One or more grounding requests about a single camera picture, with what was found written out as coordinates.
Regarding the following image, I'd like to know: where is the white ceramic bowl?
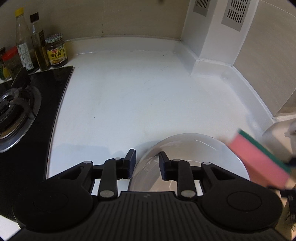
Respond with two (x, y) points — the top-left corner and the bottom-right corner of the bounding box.
(128, 133), (249, 192)

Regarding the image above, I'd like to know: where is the pink and green sponge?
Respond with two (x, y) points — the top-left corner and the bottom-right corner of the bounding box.
(228, 129), (291, 189)

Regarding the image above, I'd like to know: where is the black glass gas stove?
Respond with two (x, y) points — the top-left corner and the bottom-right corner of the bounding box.
(1, 66), (74, 221)

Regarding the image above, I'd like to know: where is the bean paste jar checkered lid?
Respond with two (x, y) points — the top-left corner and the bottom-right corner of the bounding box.
(45, 33), (68, 68)

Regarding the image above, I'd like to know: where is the clear bottle yellow cap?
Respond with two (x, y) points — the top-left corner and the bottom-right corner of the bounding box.
(15, 8), (39, 73)

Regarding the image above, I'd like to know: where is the dark lid pickle jar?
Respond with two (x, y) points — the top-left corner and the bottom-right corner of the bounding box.
(0, 47), (11, 81)

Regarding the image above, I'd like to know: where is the dark oil bottle black cap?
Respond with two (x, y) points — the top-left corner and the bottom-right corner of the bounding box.
(30, 12), (50, 71)

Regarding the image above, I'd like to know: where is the red lid spice jar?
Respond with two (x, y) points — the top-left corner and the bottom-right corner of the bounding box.
(2, 46), (23, 79)

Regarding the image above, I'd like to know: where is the grey vent grille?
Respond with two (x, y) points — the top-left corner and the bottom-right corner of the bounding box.
(221, 0), (250, 32)
(193, 0), (210, 16)

